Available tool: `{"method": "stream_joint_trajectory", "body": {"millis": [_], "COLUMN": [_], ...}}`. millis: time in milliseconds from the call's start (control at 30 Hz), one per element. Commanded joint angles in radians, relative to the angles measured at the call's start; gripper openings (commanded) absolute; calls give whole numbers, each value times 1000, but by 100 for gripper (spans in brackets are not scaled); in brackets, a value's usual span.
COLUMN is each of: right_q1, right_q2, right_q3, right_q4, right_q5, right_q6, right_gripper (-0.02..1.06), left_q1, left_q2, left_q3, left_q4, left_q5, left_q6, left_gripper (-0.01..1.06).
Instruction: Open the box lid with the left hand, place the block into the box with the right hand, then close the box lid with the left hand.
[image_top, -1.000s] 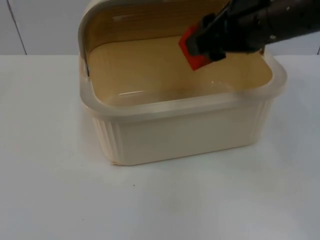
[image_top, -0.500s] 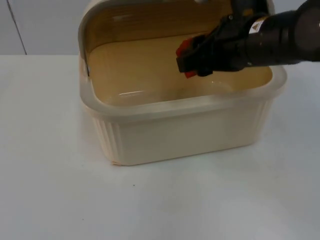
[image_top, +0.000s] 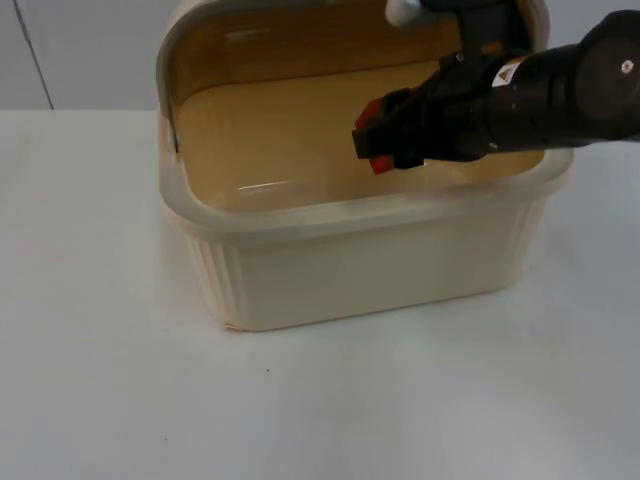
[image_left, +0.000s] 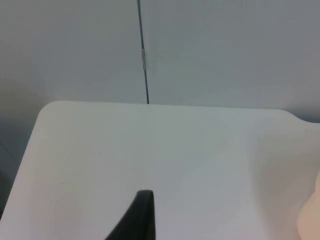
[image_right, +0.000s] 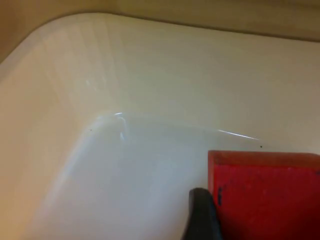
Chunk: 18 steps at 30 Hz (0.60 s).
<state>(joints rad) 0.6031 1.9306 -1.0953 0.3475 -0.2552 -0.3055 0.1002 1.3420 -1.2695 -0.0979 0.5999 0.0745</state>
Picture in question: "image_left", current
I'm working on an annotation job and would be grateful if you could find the cream box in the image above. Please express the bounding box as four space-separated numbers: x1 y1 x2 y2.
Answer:
297 170 320 240

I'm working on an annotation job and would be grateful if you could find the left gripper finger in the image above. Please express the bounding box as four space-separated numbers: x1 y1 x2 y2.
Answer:
104 189 158 240

